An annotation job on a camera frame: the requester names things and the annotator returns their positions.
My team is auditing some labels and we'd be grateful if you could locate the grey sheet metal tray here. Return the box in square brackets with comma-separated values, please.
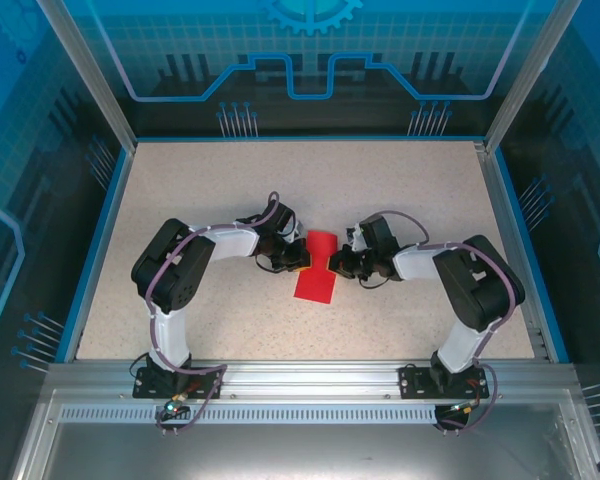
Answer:
[9, 389, 600, 480]

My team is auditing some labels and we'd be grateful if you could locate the small adapter with green light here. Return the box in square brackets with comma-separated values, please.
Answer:
[447, 397, 481, 417]
[162, 392, 189, 417]

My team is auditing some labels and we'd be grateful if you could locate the long aluminium profile rail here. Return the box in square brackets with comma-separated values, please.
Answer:
[47, 358, 576, 400]

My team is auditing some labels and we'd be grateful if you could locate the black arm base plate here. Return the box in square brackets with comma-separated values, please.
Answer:
[132, 366, 225, 400]
[398, 364, 490, 400]

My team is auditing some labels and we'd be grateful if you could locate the short aluminium profile rail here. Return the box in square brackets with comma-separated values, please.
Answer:
[472, 141, 554, 361]

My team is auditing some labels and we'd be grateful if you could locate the slotted grey cable duct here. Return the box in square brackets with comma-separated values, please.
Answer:
[59, 405, 439, 424]

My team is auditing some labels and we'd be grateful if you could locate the aluminium frame post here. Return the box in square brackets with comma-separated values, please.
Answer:
[34, 0, 139, 151]
[484, 0, 581, 154]

